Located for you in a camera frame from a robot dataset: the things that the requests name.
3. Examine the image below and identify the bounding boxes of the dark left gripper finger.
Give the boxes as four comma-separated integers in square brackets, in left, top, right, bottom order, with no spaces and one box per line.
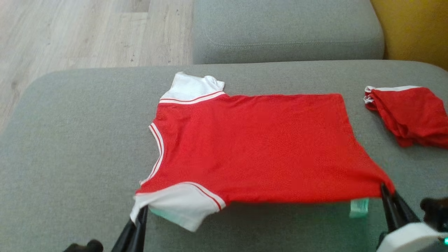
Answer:
[132,206,149,252]
[111,210,142,252]

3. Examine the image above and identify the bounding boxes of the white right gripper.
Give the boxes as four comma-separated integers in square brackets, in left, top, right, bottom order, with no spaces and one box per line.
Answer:
[376,183,448,252]

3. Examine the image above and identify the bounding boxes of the red basketball shorts white stripe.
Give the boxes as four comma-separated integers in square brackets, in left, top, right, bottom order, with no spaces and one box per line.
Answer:
[364,86,448,149]

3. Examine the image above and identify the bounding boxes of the red jersey white sleeves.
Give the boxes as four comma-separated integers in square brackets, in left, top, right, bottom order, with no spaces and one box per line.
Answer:
[130,72,396,232]

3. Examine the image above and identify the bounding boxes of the grey fabric sofa seat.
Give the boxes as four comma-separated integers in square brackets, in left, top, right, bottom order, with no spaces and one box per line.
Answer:
[0,59,448,252]

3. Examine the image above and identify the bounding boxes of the yellow sofa cushion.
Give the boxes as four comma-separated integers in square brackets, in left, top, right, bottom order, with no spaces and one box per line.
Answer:
[370,0,448,70]

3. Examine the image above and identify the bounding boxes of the grey sofa back cushion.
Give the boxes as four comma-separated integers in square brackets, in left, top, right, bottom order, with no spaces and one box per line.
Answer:
[192,0,385,65]

